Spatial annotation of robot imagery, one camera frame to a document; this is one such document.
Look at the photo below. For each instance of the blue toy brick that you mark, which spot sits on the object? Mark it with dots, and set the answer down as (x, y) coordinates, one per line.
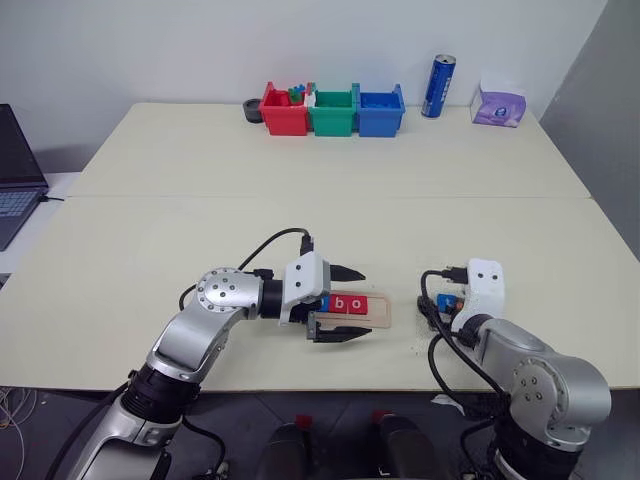
(299, 88)

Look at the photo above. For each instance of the green plastic bin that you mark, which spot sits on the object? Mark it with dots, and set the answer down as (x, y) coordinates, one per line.
(332, 122)

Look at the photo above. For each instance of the black round holder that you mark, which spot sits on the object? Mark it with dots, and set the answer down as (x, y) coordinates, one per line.
(252, 111)

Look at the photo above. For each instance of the red letter tile b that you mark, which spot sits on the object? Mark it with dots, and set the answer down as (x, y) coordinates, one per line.
(339, 303)

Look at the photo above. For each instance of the wooden letter tray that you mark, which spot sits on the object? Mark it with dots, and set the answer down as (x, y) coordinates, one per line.
(377, 312)

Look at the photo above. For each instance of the dark rounded shape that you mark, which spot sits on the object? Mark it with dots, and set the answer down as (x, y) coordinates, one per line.
(290, 452)
(407, 447)

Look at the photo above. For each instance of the green toy brick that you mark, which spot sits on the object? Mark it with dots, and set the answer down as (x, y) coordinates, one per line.
(296, 98)

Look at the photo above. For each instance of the red floor marker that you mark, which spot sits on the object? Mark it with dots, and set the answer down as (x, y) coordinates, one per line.
(382, 417)
(304, 421)

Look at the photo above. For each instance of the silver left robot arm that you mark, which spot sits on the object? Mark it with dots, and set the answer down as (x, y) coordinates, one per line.
(200, 330)

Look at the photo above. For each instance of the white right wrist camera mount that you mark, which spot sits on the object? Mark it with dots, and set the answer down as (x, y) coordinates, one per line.
(482, 290)

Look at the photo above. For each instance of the blue drink can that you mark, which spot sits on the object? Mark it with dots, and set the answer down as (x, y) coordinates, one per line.
(438, 90)

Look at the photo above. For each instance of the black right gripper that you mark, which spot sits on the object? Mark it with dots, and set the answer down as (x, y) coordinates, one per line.
(429, 314)

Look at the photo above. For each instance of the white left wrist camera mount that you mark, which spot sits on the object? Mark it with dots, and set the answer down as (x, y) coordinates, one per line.
(305, 280)

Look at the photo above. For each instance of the white toy brick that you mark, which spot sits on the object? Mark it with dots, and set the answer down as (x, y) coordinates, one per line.
(311, 97)

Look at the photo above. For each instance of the blue letter tile t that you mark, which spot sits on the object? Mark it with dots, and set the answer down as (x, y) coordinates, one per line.
(445, 302)

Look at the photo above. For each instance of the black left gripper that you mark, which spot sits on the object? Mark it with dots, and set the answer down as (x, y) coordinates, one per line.
(305, 313)

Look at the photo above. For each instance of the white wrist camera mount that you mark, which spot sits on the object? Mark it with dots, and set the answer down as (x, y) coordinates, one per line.
(305, 280)
(482, 290)

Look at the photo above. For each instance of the blue letter tile o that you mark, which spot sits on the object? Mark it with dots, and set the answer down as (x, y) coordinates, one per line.
(325, 304)

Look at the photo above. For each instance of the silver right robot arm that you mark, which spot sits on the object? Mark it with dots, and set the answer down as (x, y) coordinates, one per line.
(540, 370)

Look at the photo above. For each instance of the dark laptop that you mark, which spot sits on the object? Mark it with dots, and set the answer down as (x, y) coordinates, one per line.
(17, 155)

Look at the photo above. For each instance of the purple tissue pack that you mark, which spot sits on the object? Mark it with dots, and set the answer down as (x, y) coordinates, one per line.
(500, 107)

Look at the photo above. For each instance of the red plastic bin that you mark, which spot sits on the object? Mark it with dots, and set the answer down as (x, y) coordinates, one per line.
(285, 120)

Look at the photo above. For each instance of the red letter tile o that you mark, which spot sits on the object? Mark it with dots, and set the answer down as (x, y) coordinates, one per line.
(357, 303)

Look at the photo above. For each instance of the blue plastic bin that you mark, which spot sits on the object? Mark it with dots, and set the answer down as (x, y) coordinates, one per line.
(380, 122)

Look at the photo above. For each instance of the white paper scrap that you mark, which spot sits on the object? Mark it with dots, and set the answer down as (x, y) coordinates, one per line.
(447, 402)

